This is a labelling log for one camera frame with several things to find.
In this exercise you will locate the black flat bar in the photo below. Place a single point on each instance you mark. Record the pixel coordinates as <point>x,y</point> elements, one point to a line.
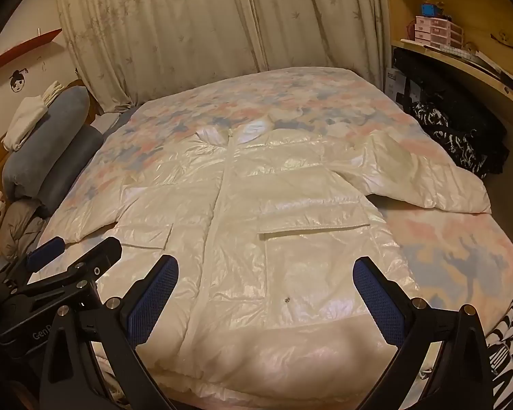
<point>502,74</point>

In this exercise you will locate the wooden shelf desk unit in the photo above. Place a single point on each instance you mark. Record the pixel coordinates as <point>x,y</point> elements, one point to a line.
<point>487,4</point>

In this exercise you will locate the pink drawer organizer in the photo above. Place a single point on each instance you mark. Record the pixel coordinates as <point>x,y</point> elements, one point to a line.
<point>436,32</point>

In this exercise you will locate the black bag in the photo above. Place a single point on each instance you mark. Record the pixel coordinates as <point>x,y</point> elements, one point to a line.
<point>431,77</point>

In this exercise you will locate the white cardboard box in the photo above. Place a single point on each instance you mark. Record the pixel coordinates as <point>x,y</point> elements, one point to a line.
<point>395,87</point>

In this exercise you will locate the wooden fan-shaped ornament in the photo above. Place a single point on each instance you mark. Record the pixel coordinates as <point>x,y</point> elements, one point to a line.
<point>503,38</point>

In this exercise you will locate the blue toy box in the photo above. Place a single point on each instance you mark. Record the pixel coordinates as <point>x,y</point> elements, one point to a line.
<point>428,10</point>

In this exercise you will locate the grey-blue bed sheet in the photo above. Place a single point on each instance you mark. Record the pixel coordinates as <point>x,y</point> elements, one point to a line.
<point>113,121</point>

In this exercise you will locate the cat printed blanket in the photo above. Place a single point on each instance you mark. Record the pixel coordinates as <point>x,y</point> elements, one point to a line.
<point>444,247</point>

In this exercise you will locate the beige down jacket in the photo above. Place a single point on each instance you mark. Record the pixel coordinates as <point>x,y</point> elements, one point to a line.
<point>19,226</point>

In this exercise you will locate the face wall sticker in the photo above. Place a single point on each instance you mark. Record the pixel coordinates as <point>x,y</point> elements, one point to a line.
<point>17,82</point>

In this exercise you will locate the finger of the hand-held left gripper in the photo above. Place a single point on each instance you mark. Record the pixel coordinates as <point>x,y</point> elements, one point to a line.
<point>98,258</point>
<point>47,252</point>

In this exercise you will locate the beige leaf-print curtain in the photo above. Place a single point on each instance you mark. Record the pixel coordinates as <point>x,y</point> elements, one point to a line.
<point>196,30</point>

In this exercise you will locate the white keyboard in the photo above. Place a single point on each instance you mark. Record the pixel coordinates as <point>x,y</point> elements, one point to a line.
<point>449,50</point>

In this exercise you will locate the black white striped cloth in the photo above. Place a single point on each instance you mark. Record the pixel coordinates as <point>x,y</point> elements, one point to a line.
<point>506,350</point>

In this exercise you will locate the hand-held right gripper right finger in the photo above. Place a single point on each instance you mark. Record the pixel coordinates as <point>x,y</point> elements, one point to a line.
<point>378,307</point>

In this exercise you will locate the black white patterned cloth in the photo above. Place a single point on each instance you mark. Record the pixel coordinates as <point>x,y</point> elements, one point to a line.
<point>449,136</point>

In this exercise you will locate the white puffer jacket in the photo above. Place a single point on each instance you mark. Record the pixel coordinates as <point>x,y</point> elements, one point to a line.
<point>256,264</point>

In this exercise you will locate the white folded cloth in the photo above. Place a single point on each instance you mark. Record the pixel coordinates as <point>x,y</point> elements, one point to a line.
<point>23,121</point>

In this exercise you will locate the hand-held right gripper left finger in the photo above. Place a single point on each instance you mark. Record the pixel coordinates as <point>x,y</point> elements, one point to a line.
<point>154,303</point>

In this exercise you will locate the light grey-blue rolled blanket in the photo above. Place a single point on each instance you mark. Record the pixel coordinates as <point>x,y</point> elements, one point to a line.
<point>55,132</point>

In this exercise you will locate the cream folded towel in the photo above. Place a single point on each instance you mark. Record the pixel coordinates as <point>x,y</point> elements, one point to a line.
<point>53,92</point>

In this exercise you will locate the red wall shelf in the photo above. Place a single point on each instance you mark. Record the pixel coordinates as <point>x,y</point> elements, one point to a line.
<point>25,49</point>

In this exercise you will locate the dark grey-blue rolled blanket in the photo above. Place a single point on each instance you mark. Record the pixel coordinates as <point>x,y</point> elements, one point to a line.
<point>68,166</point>

